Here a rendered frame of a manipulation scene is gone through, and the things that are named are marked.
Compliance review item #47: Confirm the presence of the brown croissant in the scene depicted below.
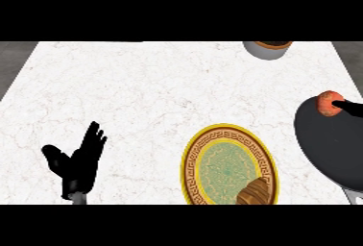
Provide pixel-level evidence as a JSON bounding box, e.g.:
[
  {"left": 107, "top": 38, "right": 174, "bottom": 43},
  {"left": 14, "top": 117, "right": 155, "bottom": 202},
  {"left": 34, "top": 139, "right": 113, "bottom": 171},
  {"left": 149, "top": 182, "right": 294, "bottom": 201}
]
[{"left": 235, "top": 176, "right": 273, "bottom": 206}]

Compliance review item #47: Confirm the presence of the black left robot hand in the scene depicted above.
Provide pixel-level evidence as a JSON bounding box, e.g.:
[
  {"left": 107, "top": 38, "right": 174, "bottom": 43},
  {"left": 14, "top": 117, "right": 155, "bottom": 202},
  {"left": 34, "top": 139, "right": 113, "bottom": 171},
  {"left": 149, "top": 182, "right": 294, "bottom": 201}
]
[{"left": 40, "top": 120, "right": 110, "bottom": 202}]

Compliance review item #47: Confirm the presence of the dark grey pan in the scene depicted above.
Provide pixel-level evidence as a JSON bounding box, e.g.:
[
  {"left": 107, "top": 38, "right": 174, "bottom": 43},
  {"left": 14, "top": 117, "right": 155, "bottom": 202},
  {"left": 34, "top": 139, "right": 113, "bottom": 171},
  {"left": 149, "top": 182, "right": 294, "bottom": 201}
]
[{"left": 293, "top": 95, "right": 363, "bottom": 206}]

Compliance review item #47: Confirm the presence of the grey pot with brown rim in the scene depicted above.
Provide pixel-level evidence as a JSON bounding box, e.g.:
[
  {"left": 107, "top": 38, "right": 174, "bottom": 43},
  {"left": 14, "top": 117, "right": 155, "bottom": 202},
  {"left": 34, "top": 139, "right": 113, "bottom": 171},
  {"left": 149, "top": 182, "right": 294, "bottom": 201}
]
[{"left": 241, "top": 40, "right": 295, "bottom": 62}]

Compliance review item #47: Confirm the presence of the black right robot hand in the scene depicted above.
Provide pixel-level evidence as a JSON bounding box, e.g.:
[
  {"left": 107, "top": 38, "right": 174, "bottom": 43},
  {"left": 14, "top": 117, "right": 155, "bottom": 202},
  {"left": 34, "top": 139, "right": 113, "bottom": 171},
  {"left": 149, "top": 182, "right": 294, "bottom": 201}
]
[{"left": 331, "top": 99, "right": 363, "bottom": 118}]

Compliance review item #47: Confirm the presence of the yellow rimmed ornate plate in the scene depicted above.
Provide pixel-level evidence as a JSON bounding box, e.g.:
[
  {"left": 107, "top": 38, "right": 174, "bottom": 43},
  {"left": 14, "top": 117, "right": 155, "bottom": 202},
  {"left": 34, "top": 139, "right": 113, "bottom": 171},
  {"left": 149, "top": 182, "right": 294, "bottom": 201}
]
[{"left": 179, "top": 122, "right": 281, "bottom": 206}]

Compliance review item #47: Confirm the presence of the orange squash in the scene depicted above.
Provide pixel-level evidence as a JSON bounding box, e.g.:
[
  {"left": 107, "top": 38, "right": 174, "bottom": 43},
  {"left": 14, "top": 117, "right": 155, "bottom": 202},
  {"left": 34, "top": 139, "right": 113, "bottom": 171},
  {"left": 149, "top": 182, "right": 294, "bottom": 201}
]
[{"left": 315, "top": 90, "right": 347, "bottom": 117}]

